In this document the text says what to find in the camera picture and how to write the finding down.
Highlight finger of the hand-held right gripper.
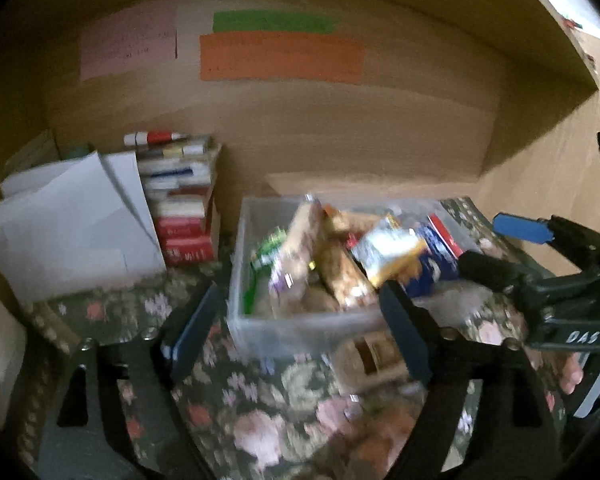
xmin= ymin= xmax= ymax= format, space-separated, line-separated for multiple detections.
xmin=457 ymin=249 xmax=600 ymax=312
xmin=492 ymin=212 xmax=600 ymax=272

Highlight floral tablecloth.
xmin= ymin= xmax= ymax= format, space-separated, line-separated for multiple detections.
xmin=10 ymin=195 xmax=571 ymax=480

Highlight wooden desk shelf unit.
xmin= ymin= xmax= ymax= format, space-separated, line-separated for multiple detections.
xmin=0 ymin=0 xmax=600 ymax=411

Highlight white paper sheets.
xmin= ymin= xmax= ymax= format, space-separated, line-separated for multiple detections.
xmin=0 ymin=150 xmax=167 ymax=306

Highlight green snack packet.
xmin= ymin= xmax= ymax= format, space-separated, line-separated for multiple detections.
xmin=250 ymin=227 xmax=289 ymax=311

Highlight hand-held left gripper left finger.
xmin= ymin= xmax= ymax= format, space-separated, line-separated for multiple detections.
xmin=37 ymin=280 xmax=228 ymax=480

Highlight beige cracker packet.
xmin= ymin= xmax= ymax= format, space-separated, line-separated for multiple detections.
xmin=330 ymin=332 xmax=416 ymax=392

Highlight brown nut snack packet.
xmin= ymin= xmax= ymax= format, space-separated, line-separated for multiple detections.
xmin=312 ymin=205 xmax=382 ymax=311

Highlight orange sticky note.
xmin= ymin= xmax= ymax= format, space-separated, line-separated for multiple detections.
xmin=199 ymin=31 xmax=367 ymax=83

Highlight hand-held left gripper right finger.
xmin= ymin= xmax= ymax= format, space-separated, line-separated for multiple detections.
xmin=378 ymin=280 xmax=563 ymax=480

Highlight stack of books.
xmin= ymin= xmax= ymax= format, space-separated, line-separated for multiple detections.
xmin=137 ymin=135 xmax=224 ymax=267

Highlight person's right hand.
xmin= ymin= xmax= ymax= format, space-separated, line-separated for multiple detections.
xmin=560 ymin=355 xmax=589 ymax=396

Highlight pink sticky note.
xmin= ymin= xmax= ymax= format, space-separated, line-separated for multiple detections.
xmin=79 ymin=0 xmax=179 ymax=82

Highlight green sticky note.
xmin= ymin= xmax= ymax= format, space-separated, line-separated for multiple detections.
xmin=212 ymin=10 xmax=339 ymax=36

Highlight yellow white snack packet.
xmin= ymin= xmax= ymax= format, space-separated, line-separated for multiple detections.
xmin=351 ymin=212 xmax=429 ymax=289

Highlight blue snack packet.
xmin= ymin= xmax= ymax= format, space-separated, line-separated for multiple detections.
xmin=397 ymin=222 xmax=464 ymax=299

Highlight red snack packet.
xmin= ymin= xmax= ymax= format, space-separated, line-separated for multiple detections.
xmin=426 ymin=213 xmax=465 ymax=259

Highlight orange wafer packet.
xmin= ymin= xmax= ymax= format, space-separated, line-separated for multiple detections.
xmin=350 ymin=400 xmax=427 ymax=467

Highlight purple white snack packet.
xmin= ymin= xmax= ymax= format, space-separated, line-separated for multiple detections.
xmin=270 ymin=260 xmax=307 ymax=307

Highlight pale green book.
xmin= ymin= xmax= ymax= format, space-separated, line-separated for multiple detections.
xmin=2 ymin=129 xmax=99 ymax=196

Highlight clear plastic container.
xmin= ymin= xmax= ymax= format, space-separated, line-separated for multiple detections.
xmin=227 ymin=196 xmax=481 ymax=359

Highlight beige wafer packet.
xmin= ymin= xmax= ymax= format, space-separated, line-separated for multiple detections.
xmin=280 ymin=195 xmax=327 ymax=281

